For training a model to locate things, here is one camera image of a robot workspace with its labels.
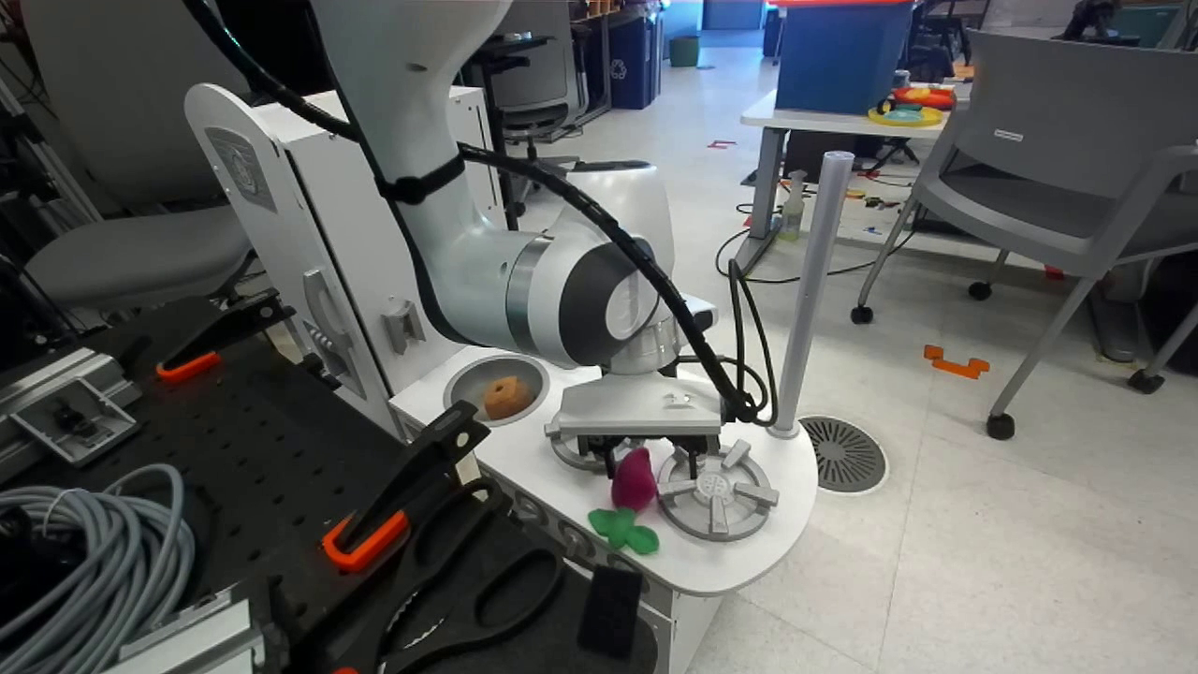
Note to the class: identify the white work table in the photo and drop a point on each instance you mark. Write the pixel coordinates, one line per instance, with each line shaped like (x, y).
(800, 120)

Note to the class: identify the grey plastic metal-leg chair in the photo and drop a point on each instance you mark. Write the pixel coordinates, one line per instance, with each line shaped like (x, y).
(1059, 150)

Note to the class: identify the blue plastic storage bin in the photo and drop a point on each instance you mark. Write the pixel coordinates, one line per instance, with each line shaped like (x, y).
(845, 58)

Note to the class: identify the black scissors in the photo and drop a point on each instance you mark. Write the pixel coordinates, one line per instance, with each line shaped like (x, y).
(480, 613)

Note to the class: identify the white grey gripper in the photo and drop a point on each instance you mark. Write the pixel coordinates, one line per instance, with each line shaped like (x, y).
(639, 407)

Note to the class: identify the black rectangular block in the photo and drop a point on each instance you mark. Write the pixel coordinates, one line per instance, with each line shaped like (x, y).
(608, 613)

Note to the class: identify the grey spoked stove burner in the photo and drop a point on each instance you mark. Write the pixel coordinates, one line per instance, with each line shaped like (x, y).
(569, 450)
(719, 495)

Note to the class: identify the grey padded office chair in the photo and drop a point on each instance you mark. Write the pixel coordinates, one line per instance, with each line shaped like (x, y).
(135, 256)

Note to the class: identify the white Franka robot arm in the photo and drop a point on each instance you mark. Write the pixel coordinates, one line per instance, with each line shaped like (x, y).
(498, 284)

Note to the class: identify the colourful toy pile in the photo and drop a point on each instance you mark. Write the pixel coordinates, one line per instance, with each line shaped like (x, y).
(912, 108)

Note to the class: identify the blue recycling bin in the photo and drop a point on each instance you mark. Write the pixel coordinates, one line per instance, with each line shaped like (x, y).
(639, 62)

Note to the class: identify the orange toy food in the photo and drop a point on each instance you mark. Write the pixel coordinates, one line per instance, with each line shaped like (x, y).
(508, 397)

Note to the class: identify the grey plate black device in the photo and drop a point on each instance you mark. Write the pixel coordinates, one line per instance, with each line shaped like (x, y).
(71, 420)

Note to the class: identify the green toy leaf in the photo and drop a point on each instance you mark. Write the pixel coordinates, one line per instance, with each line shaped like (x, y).
(621, 530)

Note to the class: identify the magenta toy vegetable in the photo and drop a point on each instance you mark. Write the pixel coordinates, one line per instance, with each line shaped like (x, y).
(633, 481)

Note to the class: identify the grey plastic pole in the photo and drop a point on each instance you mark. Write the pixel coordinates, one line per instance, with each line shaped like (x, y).
(809, 285)

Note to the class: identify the round floor drain grate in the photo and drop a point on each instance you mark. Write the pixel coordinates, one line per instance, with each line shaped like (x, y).
(845, 456)

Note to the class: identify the aluminium extrusion bar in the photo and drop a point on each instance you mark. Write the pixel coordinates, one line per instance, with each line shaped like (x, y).
(49, 380)

